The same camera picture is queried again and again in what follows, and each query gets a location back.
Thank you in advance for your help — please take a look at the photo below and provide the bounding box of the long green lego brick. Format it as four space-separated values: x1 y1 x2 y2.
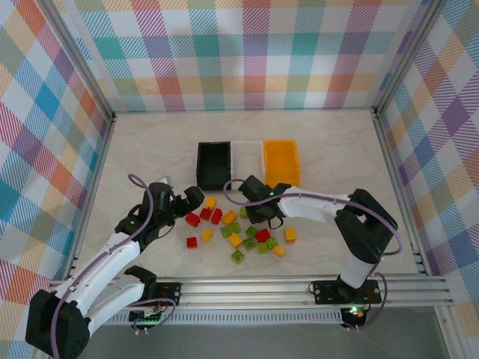
220 223 242 239

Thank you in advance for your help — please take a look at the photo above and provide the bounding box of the black plastic bin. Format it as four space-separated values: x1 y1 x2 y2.
196 141 235 190

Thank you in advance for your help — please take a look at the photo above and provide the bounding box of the orange plastic bin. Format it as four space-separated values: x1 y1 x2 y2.
261 138 302 188

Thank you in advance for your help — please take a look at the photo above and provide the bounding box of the white plastic bin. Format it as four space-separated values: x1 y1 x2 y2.
228 140 267 188

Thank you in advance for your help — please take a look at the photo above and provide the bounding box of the left controller board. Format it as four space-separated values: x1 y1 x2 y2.
129 307 166 325

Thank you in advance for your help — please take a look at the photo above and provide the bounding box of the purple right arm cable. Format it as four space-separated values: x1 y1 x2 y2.
223 179 404 334

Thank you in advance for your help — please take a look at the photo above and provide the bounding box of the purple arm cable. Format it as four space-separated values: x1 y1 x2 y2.
50 174 177 359
223 179 404 334

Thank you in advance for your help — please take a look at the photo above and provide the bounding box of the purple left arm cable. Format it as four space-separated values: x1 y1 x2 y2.
50 174 177 359

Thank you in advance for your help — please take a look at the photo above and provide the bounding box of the aluminium table edge rail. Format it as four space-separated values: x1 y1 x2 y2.
63 111 118 281
372 108 431 277

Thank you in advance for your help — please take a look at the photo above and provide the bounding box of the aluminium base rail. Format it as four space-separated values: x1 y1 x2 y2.
50 274 457 310

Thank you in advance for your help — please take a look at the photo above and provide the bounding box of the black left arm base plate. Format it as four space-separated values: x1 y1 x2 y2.
155 282 183 304

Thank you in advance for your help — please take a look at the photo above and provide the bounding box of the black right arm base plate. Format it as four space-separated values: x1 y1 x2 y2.
311 279 383 305

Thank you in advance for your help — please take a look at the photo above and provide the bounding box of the slotted grey cable duct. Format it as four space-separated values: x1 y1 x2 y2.
108 309 344 326

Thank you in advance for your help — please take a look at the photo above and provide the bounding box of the aluminium frame post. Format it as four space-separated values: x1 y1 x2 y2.
39 0 117 124
373 0 456 117

